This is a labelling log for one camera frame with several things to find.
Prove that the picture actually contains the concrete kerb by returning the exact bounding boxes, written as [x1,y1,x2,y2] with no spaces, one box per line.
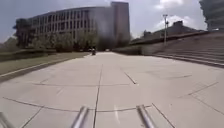
[0,54,88,84]

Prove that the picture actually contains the lamp pole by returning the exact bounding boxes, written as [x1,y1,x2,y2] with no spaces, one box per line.
[162,13,169,46]

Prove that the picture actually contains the row of trees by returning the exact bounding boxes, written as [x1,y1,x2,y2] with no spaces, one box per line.
[12,18,101,54]

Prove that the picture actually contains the pale concrete slab plaza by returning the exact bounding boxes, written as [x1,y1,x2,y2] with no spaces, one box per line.
[0,51,224,128]

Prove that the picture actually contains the low hedge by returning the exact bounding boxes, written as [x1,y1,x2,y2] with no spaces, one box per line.
[0,48,58,63]

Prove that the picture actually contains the wide concrete steps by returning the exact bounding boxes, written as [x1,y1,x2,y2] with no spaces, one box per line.
[141,30,224,69]

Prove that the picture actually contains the low dark-roofed building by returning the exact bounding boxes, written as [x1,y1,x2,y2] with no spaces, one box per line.
[129,20,209,46]

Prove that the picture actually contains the tall building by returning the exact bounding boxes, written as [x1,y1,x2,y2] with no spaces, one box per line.
[199,0,224,32]

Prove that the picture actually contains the large curved grey building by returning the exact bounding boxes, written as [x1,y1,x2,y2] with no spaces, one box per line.
[26,1,131,51]

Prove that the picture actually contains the grass strip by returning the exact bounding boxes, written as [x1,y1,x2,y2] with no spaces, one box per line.
[0,51,91,76]

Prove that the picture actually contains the robot's own part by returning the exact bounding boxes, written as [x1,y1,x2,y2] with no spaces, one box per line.
[70,106,90,128]
[136,104,156,128]

